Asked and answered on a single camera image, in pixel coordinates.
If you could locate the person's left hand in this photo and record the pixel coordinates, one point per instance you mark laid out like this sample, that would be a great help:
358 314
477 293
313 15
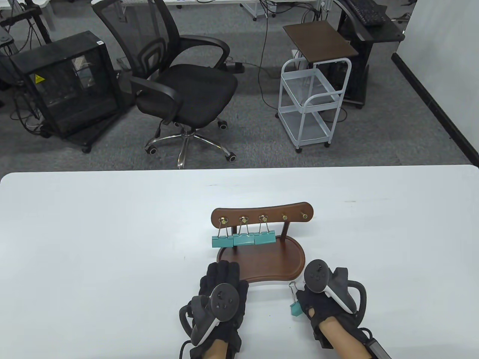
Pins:
221 273

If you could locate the person's right hand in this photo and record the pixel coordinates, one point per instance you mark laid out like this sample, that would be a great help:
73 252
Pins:
318 308

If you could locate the teal binder clip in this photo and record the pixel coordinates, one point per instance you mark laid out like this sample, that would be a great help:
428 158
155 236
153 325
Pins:
296 309
222 243
265 238
244 240

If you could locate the brown wooden key rack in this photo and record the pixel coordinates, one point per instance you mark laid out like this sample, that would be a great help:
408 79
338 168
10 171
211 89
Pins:
262 261

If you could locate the person's right forearm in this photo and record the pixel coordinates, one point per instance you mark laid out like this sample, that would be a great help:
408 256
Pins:
344 340

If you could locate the person's left forearm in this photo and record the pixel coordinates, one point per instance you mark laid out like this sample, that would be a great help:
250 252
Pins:
216 350

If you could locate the grey handheld controller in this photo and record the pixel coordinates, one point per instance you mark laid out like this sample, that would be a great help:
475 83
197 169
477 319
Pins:
224 300
316 276

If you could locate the black mesh office chair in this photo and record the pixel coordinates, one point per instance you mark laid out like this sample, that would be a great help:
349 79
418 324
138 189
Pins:
187 89

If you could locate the black wheeled platform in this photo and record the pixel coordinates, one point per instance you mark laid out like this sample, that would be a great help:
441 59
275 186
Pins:
98 129

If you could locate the black floor box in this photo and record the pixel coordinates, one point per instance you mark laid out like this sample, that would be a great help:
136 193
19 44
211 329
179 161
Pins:
235 67

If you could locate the black computer tower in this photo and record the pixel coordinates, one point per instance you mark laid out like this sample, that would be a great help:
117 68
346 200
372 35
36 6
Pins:
338 74

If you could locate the black glass computer case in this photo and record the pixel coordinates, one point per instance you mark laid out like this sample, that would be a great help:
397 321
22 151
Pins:
75 93

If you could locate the white cart with brown top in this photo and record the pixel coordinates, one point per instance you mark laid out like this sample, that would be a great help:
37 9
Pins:
320 39

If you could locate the black standing desk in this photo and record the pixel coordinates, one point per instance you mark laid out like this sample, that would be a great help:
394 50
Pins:
381 33

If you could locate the black keyboard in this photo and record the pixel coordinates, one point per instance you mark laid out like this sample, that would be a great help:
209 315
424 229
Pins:
365 11

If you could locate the white table leg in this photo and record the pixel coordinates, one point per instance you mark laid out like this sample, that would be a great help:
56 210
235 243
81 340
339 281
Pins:
46 15

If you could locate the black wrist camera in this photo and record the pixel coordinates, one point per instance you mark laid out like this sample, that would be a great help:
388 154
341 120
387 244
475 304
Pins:
322 338

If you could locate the white desk frame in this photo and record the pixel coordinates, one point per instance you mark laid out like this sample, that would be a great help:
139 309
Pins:
250 11

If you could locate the black desk frame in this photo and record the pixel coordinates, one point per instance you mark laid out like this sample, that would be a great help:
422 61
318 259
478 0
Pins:
22 17

